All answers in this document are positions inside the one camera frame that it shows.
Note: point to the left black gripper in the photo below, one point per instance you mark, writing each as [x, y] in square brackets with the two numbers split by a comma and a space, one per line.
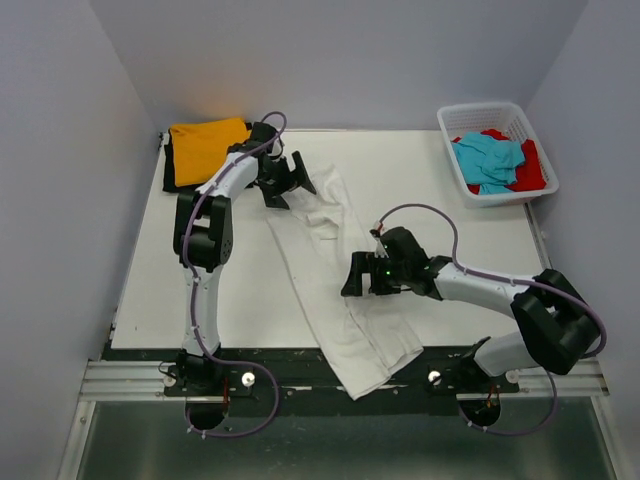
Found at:
[272, 195]

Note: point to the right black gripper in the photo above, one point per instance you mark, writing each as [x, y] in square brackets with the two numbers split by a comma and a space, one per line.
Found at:
[365, 262]

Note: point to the white t shirt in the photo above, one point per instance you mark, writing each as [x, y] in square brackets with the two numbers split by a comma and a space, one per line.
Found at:
[364, 339]

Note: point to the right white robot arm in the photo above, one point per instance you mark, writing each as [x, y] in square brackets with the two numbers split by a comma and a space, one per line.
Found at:
[555, 329]

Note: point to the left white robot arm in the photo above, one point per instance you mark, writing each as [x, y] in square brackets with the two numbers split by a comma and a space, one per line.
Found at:
[203, 238]

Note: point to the folded orange t shirt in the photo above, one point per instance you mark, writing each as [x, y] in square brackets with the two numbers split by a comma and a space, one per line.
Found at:
[200, 150]

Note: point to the folded black t shirt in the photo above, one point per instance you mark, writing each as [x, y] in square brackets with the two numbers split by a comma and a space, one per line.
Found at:
[170, 170]

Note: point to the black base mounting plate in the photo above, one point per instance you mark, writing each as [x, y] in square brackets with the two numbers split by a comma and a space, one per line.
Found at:
[309, 382]

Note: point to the light blue t shirt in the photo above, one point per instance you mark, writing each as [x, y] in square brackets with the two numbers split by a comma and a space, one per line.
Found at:
[488, 165]

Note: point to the white plastic basket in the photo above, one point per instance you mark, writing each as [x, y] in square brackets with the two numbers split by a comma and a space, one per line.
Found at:
[457, 120]

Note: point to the red t shirt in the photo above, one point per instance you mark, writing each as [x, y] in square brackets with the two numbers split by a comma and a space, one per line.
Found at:
[529, 175]

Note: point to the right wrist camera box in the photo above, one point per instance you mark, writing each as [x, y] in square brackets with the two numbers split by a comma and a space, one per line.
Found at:
[380, 249]

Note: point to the aluminium frame rail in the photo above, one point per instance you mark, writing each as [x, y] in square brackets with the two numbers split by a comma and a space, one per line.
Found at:
[141, 381]

